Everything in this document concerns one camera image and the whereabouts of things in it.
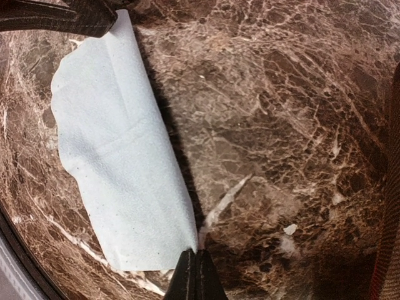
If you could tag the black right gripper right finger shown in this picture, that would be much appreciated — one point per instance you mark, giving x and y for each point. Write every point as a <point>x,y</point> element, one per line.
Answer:
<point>208,284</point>

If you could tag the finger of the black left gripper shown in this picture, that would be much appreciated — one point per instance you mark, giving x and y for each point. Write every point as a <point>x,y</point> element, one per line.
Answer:
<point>70,11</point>
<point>95,25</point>

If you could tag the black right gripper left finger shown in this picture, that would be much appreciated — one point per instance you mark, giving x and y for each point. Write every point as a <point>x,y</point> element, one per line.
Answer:
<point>182,284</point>

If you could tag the light blue cloth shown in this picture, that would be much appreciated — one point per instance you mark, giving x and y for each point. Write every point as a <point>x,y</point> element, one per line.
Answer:
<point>112,140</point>

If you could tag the black front table rail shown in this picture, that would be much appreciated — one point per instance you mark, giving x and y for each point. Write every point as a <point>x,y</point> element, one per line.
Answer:
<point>25,275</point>

